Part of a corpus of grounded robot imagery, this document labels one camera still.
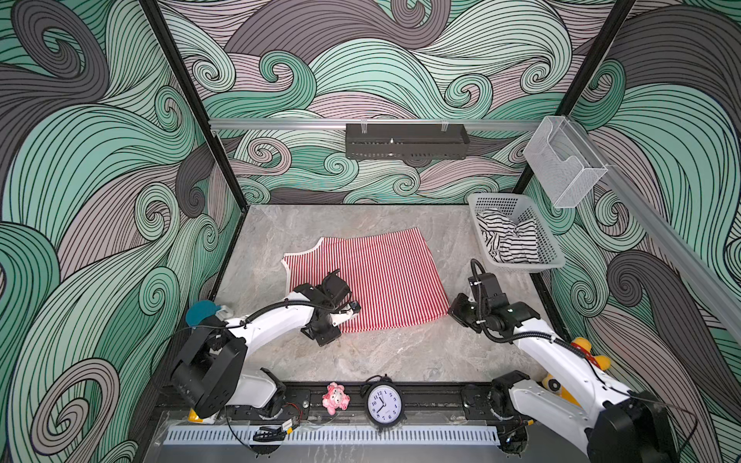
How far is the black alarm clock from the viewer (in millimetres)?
697

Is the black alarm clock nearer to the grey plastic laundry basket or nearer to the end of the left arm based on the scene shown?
the end of the left arm

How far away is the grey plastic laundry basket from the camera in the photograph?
960 mm

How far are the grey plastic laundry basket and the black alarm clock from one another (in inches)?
22.8
